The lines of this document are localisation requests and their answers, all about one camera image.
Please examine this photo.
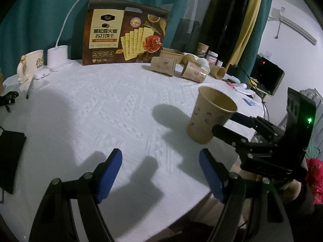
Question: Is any teal curtain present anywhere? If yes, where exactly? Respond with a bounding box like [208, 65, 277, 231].
[1, 0, 188, 78]

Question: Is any white air conditioner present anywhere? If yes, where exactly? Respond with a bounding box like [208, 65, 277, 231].
[267, 8, 317, 45]

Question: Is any black cable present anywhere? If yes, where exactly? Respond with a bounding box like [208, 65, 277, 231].
[234, 64, 270, 120]

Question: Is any plain kraft cup inverted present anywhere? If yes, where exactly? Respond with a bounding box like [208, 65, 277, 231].
[182, 54, 199, 64]

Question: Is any cartoon ceramic mug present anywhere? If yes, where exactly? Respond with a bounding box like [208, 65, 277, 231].
[16, 50, 44, 84]

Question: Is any upright kraft cup background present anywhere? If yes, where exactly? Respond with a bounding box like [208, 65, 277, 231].
[197, 42, 209, 57]

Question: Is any floral kraft paper cup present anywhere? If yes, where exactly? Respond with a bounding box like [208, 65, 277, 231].
[187, 86, 238, 144]

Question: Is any upside-down floral kraft cup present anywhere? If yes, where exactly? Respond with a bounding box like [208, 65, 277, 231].
[181, 61, 207, 83]

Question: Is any white lidded jar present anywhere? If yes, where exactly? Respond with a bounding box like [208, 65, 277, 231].
[206, 51, 218, 65]

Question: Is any blue white card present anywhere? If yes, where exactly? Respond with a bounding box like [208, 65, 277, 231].
[242, 98, 258, 106]

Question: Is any black computer monitor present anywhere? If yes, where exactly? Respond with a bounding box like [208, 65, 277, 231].
[250, 55, 285, 96]

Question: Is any lying plain kraft cup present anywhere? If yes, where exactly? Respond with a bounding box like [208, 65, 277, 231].
[210, 65, 226, 80]

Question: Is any lying floral kraft cup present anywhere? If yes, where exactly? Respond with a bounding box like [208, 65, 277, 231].
[151, 57, 176, 76]

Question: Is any brown cracker box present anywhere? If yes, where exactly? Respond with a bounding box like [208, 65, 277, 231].
[82, 0, 170, 66]

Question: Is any person's right hand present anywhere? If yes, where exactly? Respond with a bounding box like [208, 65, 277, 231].
[278, 180, 302, 200]

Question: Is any white paper cup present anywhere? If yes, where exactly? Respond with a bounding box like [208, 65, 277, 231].
[197, 57, 210, 75]

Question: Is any white textured tablecloth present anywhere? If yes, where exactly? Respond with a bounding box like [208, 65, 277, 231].
[0, 58, 266, 242]

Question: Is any yellow curtain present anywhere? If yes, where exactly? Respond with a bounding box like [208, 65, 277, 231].
[225, 0, 261, 71]

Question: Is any white desk lamp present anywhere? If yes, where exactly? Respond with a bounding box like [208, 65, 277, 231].
[46, 0, 111, 72]

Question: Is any black wallet pouch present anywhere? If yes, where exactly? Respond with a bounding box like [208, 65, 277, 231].
[0, 130, 26, 194]

